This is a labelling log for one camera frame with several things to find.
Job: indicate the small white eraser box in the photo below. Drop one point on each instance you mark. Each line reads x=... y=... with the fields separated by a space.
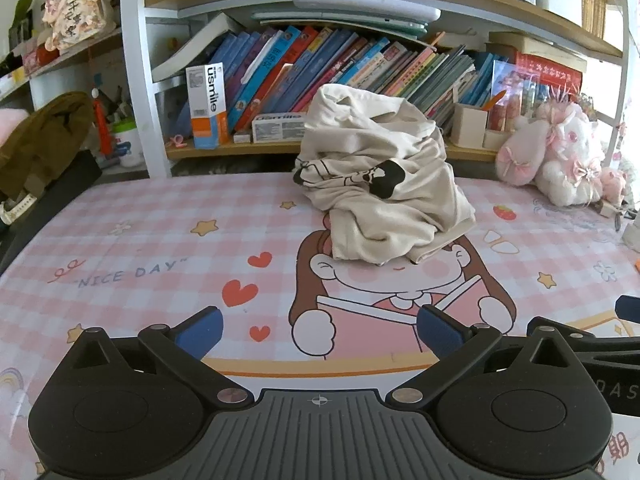
x=242 y=136

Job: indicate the white wooden bookshelf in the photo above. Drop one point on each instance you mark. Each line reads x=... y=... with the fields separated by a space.
x=310 y=147

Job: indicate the shiny card packet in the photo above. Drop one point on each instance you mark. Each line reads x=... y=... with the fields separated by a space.
x=515 y=87

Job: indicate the black chair back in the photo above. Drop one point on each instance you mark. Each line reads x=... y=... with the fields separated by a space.
x=55 y=195

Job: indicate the red printed box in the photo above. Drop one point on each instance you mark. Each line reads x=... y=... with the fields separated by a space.
x=550 y=72

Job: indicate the tall white orange box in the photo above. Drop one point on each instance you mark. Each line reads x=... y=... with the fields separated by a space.
x=207 y=105

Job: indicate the white wristwatch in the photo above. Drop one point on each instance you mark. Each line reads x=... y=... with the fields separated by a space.
x=17 y=208

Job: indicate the row of colourful books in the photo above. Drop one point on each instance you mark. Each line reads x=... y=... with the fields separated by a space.
x=320 y=60

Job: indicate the white jar with green lid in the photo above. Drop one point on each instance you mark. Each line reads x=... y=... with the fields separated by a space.
x=128 y=145

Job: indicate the bamboo blind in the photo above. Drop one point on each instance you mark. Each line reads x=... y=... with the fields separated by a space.
x=595 y=0

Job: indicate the white tablet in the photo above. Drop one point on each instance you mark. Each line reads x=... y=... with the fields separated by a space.
x=360 y=5

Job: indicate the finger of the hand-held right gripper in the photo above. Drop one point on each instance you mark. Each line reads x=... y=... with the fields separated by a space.
x=630 y=309
x=610 y=347

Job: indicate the pink checked cartoon table mat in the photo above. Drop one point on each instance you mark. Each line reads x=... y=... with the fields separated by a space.
x=150 y=240

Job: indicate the beige t-shirt with black print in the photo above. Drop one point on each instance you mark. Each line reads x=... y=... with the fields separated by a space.
x=380 y=150

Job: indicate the white pink plush toy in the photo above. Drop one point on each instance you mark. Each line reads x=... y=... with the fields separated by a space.
x=565 y=155

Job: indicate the white container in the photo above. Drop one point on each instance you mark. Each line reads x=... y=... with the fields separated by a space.
x=632 y=232

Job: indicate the small beige box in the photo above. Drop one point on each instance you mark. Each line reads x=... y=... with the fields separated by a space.
x=497 y=140

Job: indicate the flat white orange box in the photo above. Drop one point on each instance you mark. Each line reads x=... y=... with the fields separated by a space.
x=277 y=127

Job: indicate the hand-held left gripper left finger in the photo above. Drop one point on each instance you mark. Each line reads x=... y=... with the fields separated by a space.
x=200 y=332

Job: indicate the olive green bag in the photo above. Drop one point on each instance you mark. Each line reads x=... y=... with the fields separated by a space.
x=45 y=140

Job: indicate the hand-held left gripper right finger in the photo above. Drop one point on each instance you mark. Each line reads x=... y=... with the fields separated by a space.
x=440 y=332

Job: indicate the red tassel charm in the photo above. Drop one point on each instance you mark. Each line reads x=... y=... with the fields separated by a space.
x=100 y=115

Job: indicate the leaning open grey book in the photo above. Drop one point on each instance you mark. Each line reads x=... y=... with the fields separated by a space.
x=195 y=47

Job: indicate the pink plush cushion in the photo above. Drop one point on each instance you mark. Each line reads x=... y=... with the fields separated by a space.
x=12 y=125

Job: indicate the beige pen holder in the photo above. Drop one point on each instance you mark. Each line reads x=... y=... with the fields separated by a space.
x=469 y=125

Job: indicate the stack of old beige books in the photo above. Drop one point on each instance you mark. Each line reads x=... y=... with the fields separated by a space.
x=535 y=45

